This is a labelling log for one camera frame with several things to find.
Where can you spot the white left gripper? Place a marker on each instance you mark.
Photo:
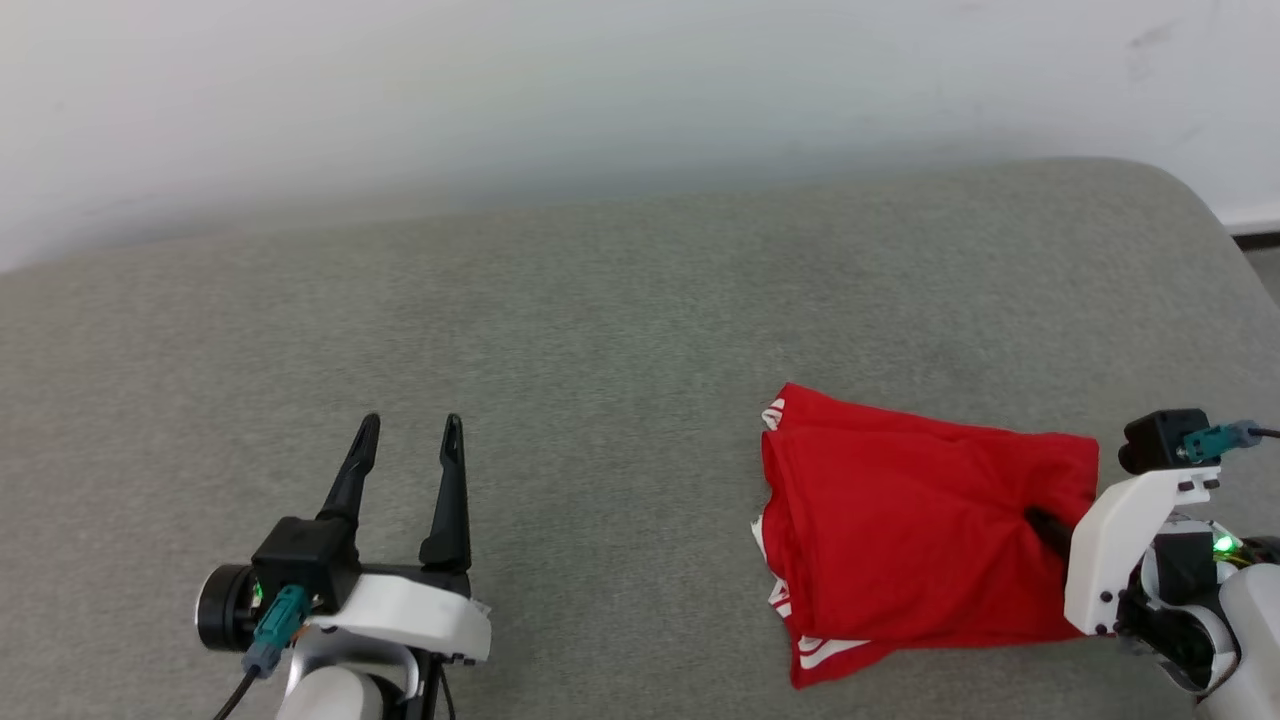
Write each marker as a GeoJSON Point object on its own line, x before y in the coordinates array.
{"type": "Point", "coordinates": [420, 615]}

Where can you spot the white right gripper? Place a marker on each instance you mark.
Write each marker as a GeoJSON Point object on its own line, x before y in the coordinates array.
{"type": "Point", "coordinates": [1110, 550]}

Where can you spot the red and white garment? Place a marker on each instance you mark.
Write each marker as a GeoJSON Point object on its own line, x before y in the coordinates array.
{"type": "Point", "coordinates": [900, 520]}

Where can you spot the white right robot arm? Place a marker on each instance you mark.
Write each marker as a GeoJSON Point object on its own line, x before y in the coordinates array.
{"type": "Point", "coordinates": [1250, 620]}

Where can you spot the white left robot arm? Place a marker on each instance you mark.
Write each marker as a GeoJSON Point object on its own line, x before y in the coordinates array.
{"type": "Point", "coordinates": [330, 695]}

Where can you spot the grey fabric sofa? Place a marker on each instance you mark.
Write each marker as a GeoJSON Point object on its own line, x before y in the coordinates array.
{"type": "Point", "coordinates": [550, 350]}

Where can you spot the black baseboard strip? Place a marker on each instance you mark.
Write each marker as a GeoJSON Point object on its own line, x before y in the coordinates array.
{"type": "Point", "coordinates": [1258, 241]}

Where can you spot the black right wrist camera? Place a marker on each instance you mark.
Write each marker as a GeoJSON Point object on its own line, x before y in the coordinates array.
{"type": "Point", "coordinates": [1155, 440]}

